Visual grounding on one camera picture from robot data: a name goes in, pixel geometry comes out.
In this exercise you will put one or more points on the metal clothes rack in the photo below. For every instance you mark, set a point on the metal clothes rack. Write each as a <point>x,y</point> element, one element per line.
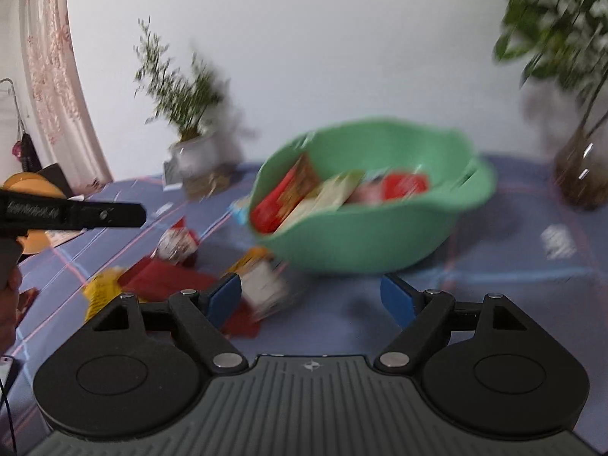
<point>16,123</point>

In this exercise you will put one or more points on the small orange packet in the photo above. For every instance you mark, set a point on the small orange packet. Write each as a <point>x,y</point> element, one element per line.
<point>251,256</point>

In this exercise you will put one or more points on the dark red square packet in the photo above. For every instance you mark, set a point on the dark red square packet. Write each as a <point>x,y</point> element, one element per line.
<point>403,185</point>

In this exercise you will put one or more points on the person's left hand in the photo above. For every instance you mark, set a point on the person's left hand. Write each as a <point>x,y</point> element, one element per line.
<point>8,313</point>

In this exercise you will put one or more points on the bright red long cartoon packet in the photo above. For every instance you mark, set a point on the bright red long cartoon packet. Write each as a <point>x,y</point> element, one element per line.
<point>280,194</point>

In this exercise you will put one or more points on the pink floral curtain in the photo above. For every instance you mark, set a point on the pink floral curtain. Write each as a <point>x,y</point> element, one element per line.
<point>52,80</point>

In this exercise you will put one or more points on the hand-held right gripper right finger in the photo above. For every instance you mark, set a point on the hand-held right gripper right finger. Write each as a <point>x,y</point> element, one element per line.
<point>396,300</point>

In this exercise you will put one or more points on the small brown snack packet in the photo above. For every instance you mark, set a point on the small brown snack packet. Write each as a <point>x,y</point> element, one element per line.
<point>28,301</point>

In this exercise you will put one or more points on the yellow snack packet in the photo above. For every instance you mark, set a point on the yellow snack packet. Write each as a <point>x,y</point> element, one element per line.
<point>102,292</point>

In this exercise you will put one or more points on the green plastic bowl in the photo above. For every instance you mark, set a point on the green plastic bowl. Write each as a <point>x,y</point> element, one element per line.
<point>361,242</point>

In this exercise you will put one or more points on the dark brown object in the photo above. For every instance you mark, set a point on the dark brown object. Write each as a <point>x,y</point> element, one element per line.
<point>56,178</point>

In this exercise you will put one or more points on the light blue snack packet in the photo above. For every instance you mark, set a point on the light blue snack packet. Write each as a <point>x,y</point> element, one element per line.
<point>240,210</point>

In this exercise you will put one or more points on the orange round object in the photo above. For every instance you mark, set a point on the orange round object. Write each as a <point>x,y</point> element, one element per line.
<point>33,185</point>

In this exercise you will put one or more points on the small plant in white pot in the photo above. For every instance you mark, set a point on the small plant in white pot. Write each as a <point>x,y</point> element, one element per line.
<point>194,152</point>

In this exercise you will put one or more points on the crumpled red white packet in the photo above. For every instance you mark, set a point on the crumpled red white packet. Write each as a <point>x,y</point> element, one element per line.
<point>176,242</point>

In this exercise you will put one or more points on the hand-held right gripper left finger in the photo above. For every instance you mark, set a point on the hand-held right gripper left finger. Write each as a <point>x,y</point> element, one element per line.
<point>227,297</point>

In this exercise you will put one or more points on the white cloth tag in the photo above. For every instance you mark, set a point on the white cloth tag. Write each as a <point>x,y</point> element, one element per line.
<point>164,209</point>

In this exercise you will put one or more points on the blue plaid tablecloth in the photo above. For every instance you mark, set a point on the blue plaid tablecloth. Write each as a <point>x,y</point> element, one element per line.
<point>498,275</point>

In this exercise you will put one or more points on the white blueberry stick packet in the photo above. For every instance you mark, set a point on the white blueberry stick packet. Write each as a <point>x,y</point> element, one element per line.
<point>268,289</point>

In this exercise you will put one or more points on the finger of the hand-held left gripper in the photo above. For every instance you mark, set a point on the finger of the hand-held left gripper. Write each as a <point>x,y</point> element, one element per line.
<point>118,216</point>

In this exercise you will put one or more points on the broad-leaf plant in glass vase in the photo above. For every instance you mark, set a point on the broad-leaf plant in glass vase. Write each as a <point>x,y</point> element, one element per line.
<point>579,171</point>

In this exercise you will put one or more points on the white digital clock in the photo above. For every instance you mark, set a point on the white digital clock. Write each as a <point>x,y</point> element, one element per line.
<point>172,173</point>

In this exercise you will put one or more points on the plain dark red long packet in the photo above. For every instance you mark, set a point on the plain dark red long packet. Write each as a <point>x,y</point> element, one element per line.
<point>166,280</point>

